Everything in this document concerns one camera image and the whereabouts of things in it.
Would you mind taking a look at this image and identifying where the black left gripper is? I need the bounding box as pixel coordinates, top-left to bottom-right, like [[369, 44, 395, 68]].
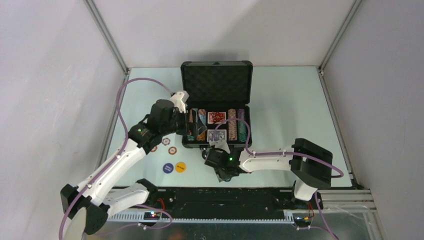
[[160, 107, 206, 137]]

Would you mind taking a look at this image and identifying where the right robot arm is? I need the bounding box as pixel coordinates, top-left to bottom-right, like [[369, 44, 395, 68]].
[[203, 138, 334, 209]]

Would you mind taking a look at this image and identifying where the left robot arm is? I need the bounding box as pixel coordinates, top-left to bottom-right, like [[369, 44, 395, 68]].
[[59, 99, 208, 240]]

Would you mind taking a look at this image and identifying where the red dice set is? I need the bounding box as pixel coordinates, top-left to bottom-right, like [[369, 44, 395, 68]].
[[207, 111, 227, 125]]

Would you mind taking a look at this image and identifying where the white red poker chip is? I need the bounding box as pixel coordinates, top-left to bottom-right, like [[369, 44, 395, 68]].
[[162, 137, 171, 146]]

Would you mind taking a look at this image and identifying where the blue playing card deck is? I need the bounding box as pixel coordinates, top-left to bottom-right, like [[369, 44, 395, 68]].
[[207, 129, 227, 142]]

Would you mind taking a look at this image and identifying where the pink brown chip stack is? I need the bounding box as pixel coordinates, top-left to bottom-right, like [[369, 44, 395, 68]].
[[228, 108, 238, 141]]

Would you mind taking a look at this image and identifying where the blue orange chip stack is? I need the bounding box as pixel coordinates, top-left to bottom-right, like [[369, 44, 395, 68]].
[[196, 109, 207, 141]]

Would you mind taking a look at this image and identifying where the purple green chip stack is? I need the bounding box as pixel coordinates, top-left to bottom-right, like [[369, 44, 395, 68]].
[[236, 108, 248, 144]]

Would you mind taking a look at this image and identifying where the yellow big blind button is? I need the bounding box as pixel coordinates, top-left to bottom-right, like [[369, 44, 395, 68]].
[[175, 162, 187, 173]]

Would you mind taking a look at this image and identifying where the blue small blind button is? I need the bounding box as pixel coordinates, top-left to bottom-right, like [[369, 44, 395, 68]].
[[162, 163, 174, 174]]

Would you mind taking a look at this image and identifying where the black poker case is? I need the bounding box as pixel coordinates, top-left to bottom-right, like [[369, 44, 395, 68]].
[[180, 60, 253, 149]]

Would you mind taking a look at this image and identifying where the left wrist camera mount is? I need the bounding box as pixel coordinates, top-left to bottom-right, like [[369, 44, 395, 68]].
[[169, 90, 189, 114]]

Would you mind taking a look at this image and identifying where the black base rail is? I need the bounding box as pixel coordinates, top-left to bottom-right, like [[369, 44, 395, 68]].
[[145, 186, 324, 220]]

